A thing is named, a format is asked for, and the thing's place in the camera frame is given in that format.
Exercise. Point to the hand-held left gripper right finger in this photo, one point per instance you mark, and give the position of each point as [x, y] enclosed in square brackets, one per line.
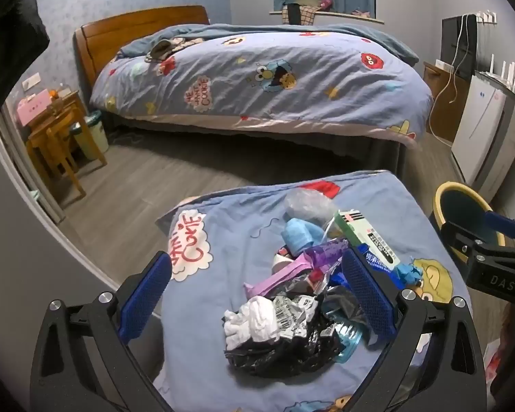
[369, 296]

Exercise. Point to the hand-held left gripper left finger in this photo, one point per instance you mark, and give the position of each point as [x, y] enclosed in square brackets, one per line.
[148, 296]

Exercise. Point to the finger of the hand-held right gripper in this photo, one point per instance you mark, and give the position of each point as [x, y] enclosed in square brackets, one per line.
[459, 236]
[504, 224]

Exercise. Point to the yellow rimmed blue trash bin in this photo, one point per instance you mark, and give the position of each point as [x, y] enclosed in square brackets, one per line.
[459, 206]

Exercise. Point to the clear blue plastic wrapper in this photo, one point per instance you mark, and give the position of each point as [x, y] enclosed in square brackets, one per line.
[349, 337]

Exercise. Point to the blue glove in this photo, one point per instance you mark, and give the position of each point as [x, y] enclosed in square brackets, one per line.
[409, 274]

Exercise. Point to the green white box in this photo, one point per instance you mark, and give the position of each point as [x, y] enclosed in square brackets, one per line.
[364, 236]

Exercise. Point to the barcode wrapper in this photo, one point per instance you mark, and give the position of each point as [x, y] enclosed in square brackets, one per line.
[294, 311]

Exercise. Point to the purple wrapper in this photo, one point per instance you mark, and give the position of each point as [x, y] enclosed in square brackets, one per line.
[283, 272]

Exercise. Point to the blue face mask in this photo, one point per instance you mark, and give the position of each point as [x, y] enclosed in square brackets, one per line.
[298, 236]

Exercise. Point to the white tissue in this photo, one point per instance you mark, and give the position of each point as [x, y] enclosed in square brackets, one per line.
[251, 324]

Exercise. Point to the black plastic bag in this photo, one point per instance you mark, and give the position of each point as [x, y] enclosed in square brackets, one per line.
[274, 356]

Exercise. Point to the grey cabinet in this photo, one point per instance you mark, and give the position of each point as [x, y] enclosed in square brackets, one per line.
[508, 154]

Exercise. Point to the strawberry print leaflet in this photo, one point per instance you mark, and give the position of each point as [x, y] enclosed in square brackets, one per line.
[492, 362]

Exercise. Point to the white air purifier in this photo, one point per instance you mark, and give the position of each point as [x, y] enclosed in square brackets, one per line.
[476, 128]

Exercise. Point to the clear plastic bag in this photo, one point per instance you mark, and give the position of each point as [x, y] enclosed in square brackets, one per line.
[307, 204]

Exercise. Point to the blue cartoon sheet table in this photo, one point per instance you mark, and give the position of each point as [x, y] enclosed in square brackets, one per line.
[240, 219]

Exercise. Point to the wooden cabinet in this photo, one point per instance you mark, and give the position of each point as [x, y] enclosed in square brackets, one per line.
[442, 107]

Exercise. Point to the white router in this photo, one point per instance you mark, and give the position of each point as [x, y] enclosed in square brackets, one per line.
[500, 75]

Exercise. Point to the green white waste can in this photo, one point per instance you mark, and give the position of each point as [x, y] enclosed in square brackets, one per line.
[92, 135]

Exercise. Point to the wooden stool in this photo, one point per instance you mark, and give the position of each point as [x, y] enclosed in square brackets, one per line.
[55, 146]

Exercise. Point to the dark bed base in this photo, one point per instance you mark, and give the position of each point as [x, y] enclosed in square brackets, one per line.
[283, 141]

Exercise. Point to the black monitor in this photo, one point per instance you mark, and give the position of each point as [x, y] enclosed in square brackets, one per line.
[450, 43]

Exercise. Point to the wooden nightstand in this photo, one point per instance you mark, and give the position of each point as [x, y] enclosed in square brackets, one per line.
[64, 109]

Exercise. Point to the wooden bed with cartoon duvet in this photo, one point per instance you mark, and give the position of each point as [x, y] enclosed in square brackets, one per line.
[317, 77]

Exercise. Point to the pink box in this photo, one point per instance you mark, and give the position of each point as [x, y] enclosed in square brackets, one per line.
[34, 107]

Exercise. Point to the white window sill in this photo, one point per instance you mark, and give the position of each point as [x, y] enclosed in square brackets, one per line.
[352, 18]

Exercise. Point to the brown patterned cloth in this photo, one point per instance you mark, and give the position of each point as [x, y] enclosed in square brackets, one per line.
[161, 49]

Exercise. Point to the wooden bed headboard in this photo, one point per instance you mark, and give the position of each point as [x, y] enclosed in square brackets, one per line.
[107, 34]

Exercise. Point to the pink toy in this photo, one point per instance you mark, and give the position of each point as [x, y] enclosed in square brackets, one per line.
[326, 5]

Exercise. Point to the plaid cloth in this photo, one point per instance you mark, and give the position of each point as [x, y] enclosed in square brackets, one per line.
[307, 15]

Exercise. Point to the grey blue bed blanket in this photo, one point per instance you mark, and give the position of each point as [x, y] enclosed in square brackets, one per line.
[283, 30]

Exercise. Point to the dark cloth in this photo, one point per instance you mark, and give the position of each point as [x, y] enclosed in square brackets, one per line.
[13, 30]

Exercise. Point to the white wall switch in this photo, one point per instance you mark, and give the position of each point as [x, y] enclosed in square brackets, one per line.
[31, 82]

